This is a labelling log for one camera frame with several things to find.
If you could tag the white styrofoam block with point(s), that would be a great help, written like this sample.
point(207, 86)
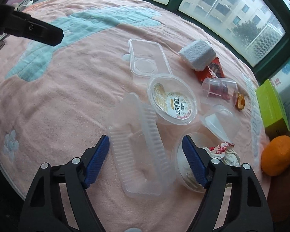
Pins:
point(198, 54)

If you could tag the clear dome lid cup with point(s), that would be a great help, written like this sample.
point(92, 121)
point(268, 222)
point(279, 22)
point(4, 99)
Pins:
point(222, 123)

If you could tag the red white paper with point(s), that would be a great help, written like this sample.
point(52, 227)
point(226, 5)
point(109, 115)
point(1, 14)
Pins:
point(225, 153)

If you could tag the large orange citrus fruit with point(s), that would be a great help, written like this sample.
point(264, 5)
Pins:
point(275, 158)

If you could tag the green cardboard box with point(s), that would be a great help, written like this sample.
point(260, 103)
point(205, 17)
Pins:
point(272, 110)

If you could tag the green window frame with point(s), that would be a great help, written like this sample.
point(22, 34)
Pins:
point(255, 31)

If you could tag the round clear plastic bowl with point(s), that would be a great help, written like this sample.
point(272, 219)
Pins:
point(183, 171)

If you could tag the orange peel piece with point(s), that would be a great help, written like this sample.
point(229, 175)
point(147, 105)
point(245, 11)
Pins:
point(240, 103)

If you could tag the clear ribbed plastic clamshell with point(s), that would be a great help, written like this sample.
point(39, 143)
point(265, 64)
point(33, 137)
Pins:
point(143, 166)

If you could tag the clear rectangular plastic tray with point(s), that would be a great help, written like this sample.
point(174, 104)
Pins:
point(147, 58)

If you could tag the red snack wrapper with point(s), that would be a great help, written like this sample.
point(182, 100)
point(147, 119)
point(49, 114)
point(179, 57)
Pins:
point(213, 70)

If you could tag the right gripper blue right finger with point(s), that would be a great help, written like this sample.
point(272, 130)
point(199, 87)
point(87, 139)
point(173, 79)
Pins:
point(248, 209)

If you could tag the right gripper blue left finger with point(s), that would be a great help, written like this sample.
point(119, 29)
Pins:
point(43, 208)

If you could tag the clear plastic cup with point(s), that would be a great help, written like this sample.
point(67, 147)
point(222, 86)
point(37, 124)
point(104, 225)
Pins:
point(219, 91)

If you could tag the round labelled plastic container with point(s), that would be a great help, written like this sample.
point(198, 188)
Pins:
point(172, 99)

